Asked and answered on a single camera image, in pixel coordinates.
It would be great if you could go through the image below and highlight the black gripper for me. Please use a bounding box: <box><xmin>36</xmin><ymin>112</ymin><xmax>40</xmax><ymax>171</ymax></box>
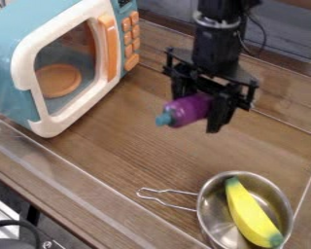
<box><xmin>163</xmin><ymin>13</ymin><xmax>259</xmax><ymax>133</ymax></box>

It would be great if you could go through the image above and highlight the purple toy eggplant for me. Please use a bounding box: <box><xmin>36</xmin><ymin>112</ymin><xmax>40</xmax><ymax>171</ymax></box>
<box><xmin>155</xmin><ymin>92</ymin><xmax>212</xmax><ymax>127</ymax></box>

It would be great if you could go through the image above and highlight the silver pot with wire handle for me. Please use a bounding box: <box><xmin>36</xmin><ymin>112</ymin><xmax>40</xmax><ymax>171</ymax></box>
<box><xmin>136</xmin><ymin>171</ymin><xmax>292</xmax><ymax>249</ymax></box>

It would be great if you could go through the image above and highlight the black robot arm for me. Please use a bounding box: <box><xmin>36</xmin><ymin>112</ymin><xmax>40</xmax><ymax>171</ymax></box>
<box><xmin>155</xmin><ymin>0</ymin><xmax>260</xmax><ymax>133</ymax></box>

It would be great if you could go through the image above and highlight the blue toy microwave oven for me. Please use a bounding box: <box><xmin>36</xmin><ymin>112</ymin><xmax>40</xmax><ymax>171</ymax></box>
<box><xmin>0</xmin><ymin>0</ymin><xmax>141</xmax><ymax>138</ymax></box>

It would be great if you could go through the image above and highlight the clear acrylic front barrier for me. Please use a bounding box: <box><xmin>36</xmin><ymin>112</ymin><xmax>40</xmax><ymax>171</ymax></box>
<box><xmin>0</xmin><ymin>119</ymin><xmax>208</xmax><ymax>249</ymax></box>

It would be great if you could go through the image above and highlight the yellow toy vegetable piece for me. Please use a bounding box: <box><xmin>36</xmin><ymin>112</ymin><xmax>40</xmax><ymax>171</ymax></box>
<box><xmin>226</xmin><ymin>177</ymin><xmax>284</xmax><ymax>248</ymax></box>

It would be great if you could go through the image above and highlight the black cable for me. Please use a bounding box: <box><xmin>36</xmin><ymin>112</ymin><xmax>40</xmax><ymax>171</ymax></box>
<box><xmin>238</xmin><ymin>9</ymin><xmax>268</xmax><ymax>56</ymax></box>

